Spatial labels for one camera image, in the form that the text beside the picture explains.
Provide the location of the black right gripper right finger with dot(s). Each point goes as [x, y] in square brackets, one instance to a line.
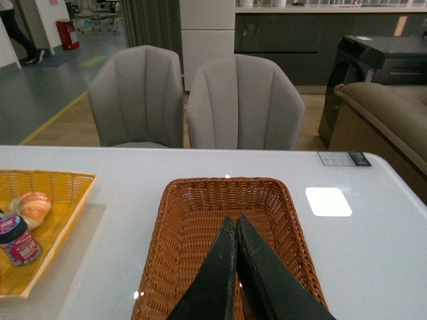
[269, 289]

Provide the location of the brown wicker basket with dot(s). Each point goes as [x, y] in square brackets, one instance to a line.
[190, 214]

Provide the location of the walking person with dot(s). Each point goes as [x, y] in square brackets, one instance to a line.
[34, 55]

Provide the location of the left grey upholstered chair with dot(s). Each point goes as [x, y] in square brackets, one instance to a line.
[137, 99]

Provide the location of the dark grey counter cabinet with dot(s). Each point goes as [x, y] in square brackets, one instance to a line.
[304, 41]

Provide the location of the table corner label sticker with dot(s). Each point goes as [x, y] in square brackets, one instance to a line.
[351, 158]

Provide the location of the small printed jar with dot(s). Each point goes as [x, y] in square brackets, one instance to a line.
[18, 242]

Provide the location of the croissant bread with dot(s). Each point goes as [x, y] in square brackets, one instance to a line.
[31, 206]

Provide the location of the white refrigerator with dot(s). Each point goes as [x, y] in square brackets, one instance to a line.
[207, 33]

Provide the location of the red bin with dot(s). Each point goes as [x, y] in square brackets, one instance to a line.
[67, 34]

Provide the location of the brown sofa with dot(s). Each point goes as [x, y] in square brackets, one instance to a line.
[386, 120]

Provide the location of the yellow wicker basket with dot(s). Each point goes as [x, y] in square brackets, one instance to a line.
[68, 192]

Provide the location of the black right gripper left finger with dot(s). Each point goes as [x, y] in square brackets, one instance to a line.
[211, 295]

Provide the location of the right grey upholstered chair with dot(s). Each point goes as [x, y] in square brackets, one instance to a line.
[244, 102]

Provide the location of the black appliance cabinet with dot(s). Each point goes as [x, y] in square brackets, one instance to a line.
[384, 60]

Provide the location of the grey upholstered chair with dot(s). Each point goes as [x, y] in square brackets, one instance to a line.
[244, 102]
[137, 99]

